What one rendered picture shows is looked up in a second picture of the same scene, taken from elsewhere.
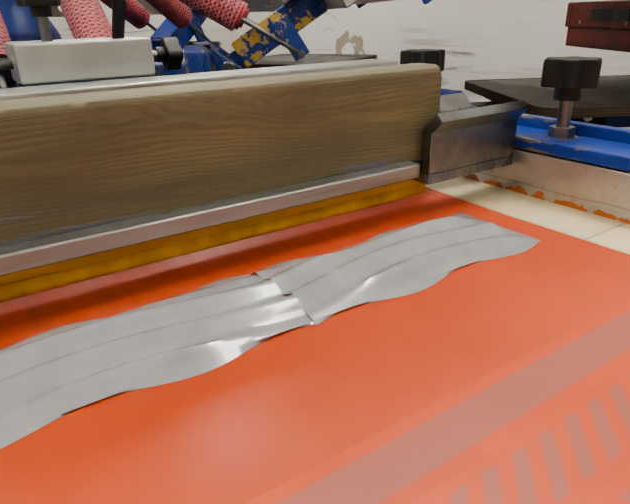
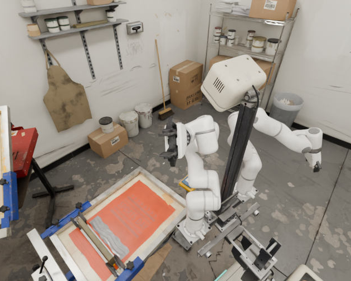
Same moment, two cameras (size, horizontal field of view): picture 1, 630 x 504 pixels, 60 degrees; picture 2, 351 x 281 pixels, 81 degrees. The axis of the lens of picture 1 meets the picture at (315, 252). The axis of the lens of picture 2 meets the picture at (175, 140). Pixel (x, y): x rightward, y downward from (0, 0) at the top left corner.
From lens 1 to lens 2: 142 cm
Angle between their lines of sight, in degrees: 85
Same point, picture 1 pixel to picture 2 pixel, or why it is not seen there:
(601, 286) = (107, 212)
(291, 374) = (118, 232)
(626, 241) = (98, 208)
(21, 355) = (118, 250)
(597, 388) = (120, 215)
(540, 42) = not seen: outside the picture
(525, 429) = (123, 219)
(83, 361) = (118, 245)
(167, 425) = (123, 237)
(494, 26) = not seen: outside the picture
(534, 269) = (103, 216)
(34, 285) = not seen: hidden behind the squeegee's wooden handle
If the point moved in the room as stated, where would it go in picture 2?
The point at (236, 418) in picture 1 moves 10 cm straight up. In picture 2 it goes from (123, 234) to (120, 226)
